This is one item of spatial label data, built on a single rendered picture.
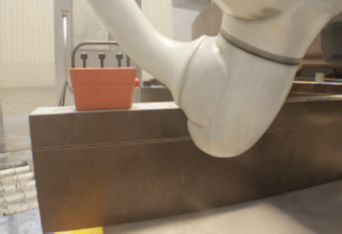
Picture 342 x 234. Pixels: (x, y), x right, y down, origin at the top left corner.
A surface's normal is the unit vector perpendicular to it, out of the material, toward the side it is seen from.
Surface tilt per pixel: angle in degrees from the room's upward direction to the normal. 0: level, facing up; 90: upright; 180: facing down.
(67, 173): 90
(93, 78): 97
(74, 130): 90
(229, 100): 104
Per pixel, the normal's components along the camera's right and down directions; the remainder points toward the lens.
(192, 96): -0.53, 0.37
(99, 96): 0.30, 0.25
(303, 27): 0.35, 0.64
